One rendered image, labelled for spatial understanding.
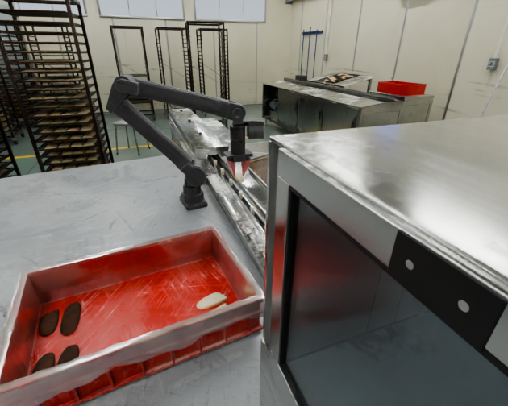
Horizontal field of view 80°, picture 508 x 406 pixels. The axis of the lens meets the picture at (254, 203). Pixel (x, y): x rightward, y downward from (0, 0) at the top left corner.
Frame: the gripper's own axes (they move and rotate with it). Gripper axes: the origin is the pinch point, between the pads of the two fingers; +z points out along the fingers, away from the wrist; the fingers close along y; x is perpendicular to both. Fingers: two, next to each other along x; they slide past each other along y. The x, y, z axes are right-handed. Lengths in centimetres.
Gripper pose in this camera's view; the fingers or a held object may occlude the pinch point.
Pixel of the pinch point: (238, 174)
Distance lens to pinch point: 120.8
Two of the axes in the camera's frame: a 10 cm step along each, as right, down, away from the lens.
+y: 9.4, -1.6, 3.1
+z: 0.0, 8.9, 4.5
